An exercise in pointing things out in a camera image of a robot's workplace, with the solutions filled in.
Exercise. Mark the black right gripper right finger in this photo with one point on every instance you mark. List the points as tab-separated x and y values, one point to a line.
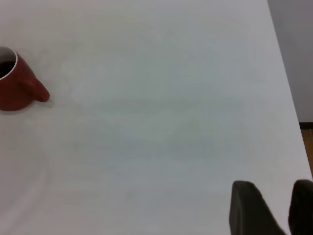
303	208

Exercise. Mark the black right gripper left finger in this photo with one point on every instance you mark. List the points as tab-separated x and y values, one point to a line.
249	213

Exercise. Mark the red ceramic mug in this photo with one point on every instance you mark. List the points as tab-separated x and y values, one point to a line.
14	95

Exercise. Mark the dark coffee liquid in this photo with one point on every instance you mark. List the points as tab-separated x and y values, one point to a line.
5	69

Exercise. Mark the dark wall baseboard strip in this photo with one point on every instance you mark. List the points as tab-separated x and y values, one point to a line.
306	125

